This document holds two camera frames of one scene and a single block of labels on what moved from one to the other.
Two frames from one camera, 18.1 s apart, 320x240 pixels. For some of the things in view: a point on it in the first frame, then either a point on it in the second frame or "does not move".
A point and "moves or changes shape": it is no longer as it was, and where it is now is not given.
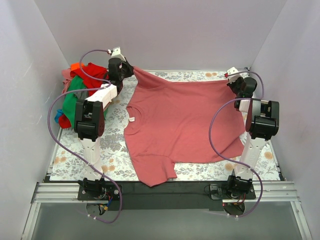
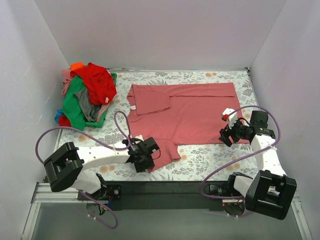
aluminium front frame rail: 265,192 does not move
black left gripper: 126,68 -> 145,163
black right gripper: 233,85 -> 227,135
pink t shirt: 168,122 moves or changes shape
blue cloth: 59,113 does not move
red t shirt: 95,76 does not move
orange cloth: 74,66 does not move
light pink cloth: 67,77 does not move
